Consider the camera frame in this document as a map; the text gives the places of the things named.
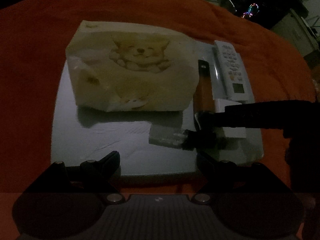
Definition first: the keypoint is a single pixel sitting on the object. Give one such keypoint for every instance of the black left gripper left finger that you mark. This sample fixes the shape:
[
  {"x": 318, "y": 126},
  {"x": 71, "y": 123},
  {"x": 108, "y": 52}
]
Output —
[{"x": 107, "y": 168}]

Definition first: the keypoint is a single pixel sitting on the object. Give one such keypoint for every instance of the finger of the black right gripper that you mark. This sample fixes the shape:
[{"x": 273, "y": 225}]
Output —
[{"x": 284, "y": 114}]

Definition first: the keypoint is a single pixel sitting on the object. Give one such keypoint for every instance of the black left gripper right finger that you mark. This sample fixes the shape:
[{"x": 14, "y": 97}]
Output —
[{"x": 207, "y": 146}]

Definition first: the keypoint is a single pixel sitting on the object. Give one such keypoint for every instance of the white cube power adapter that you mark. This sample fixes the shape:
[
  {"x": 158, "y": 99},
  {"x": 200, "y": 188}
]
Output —
[{"x": 227, "y": 128}]

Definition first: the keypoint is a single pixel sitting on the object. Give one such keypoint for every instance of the tissue pack with dog print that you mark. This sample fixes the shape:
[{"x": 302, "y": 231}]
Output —
[{"x": 117, "y": 66}]

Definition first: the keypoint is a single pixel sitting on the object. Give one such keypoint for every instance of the white storage box lid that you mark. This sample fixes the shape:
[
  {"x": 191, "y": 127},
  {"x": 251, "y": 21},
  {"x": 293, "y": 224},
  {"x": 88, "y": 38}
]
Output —
[{"x": 81, "y": 133}]

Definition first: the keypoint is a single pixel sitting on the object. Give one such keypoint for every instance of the orange and black tube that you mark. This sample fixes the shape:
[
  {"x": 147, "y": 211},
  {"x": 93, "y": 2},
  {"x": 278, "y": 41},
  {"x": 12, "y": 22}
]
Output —
[{"x": 203, "y": 97}]

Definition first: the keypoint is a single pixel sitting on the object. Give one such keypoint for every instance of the white air conditioner remote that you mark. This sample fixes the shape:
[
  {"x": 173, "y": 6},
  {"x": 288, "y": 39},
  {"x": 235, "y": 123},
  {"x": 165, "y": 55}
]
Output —
[{"x": 233, "y": 71}]

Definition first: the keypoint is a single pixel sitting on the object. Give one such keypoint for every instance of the rgb lit computer case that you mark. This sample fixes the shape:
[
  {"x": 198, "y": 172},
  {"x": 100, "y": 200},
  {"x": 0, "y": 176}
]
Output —
[{"x": 253, "y": 9}]

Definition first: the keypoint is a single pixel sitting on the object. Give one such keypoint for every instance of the orange table cloth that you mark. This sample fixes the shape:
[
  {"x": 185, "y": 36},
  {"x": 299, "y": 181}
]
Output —
[{"x": 35, "y": 34}]

